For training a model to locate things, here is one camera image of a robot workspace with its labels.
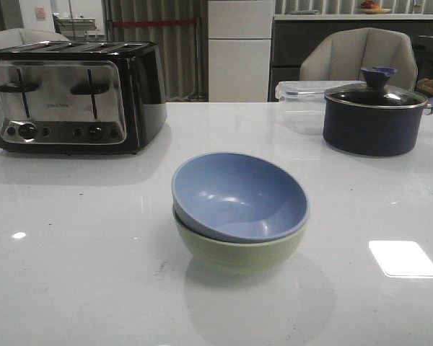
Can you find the blue bowl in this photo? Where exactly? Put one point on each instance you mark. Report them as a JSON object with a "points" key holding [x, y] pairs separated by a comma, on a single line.
{"points": [[238, 198]]}

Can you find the green bowl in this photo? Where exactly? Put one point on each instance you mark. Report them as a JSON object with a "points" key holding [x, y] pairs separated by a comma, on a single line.
{"points": [[240, 258]]}

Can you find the clear plastic food container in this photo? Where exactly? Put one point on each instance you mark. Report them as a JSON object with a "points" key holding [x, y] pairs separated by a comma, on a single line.
{"points": [[301, 104]]}

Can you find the white refrigerator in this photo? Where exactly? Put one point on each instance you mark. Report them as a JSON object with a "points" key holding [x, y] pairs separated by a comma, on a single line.
{"points": [[239, 50]]}

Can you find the dark kitchen counter cabinet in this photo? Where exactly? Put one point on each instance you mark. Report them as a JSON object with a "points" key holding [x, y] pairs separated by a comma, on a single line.
{"points": [[294, 37]]}

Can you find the dark blue saucepan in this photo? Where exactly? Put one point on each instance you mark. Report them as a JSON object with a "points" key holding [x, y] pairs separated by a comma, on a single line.
{"points": [[373, 131]]}

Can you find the beige chair right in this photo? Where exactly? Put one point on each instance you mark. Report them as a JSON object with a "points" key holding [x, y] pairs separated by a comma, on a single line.
{"points": [[342, 55]]}

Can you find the beige chair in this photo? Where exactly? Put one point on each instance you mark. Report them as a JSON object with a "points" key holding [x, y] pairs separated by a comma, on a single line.
{"points": [[342, 55], [21, 36]]}

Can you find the black and chrome toaster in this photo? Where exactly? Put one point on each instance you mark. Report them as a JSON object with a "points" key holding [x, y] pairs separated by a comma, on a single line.
{"points": [[64, 97]]}

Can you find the red barrier tape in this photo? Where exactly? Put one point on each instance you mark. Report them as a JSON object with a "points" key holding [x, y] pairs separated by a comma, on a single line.
{"points": [[158, 23]]}

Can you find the glass pot lid blue knob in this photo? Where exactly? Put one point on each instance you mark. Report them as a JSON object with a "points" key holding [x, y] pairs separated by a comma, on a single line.
{"points": [[375, 91]]}

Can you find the fruit plate on counter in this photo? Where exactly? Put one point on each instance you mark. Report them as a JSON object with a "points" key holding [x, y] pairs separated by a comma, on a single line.
{"points": [[371, 7]]}

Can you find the beige chair left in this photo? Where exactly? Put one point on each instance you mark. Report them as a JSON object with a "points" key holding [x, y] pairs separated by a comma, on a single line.
{"points": [[21, 36]]}

